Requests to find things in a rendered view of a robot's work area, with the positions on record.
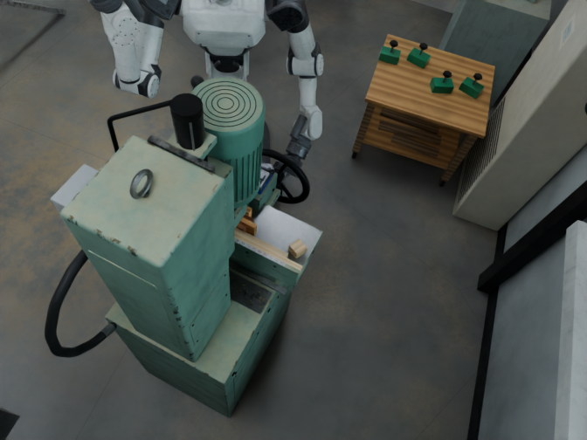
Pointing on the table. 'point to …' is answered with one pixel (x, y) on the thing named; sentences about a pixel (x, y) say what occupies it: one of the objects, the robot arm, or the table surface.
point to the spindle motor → (235, 130)
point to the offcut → (297, 248)
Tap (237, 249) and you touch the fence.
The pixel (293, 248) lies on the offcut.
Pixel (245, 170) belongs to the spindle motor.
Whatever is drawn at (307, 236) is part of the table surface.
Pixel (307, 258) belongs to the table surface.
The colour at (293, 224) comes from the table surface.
